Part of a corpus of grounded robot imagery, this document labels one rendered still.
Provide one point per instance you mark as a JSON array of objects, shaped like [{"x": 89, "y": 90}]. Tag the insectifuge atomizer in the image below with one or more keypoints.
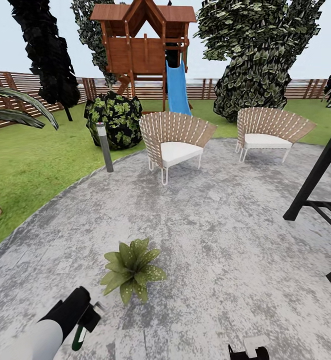
[{"x": 79, "y": 338}]

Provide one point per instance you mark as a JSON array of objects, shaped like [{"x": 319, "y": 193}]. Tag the charcoal grill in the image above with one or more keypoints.
[{"x": 301, "y": 200}]

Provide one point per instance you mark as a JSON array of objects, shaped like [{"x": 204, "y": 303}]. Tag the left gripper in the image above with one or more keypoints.
[{"x": 91, "y": 320}]

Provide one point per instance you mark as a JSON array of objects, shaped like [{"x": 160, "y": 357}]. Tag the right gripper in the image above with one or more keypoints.
[{"x": 261, "y": 354}]

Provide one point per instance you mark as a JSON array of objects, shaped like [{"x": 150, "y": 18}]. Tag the pot plant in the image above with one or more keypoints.
[{"x": 130, "y": 270}]

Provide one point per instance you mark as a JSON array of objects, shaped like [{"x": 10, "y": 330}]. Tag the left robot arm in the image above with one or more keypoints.
[{"x": 44, "y": 339}]

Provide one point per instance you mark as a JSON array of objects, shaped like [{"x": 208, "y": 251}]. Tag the garden chair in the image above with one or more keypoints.
[
  {"x": 172, "y": 138},
  {"x": 270, "y": 128}
]

